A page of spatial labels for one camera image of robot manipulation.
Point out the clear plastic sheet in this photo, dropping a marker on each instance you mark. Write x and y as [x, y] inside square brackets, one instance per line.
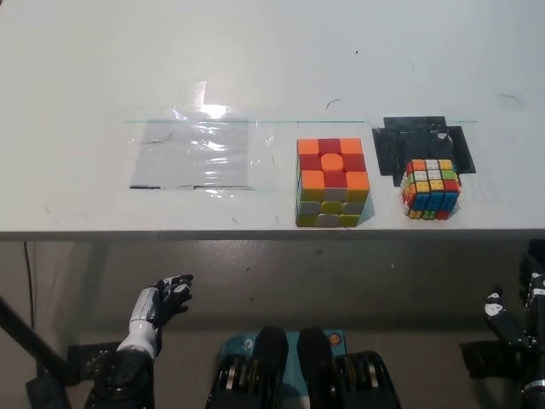
[191, 155]

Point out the teal robot body top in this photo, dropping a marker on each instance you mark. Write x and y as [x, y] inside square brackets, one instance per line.
[236, 344]

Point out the black tape patch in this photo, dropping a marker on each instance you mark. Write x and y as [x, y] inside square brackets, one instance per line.
[396, 145]

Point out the small studded multicolour puzzle cube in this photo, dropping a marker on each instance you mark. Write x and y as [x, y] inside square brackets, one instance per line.
[430, 187]

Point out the big orange red puzzle cube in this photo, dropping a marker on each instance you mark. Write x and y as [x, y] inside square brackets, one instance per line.
[332, 179]

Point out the black diagonal pole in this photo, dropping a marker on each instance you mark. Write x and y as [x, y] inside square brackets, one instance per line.
[30, 334]

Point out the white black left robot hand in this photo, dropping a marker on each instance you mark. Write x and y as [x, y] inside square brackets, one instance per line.
[147, 307]

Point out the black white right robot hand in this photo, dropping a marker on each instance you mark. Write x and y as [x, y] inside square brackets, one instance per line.
[508, 330]

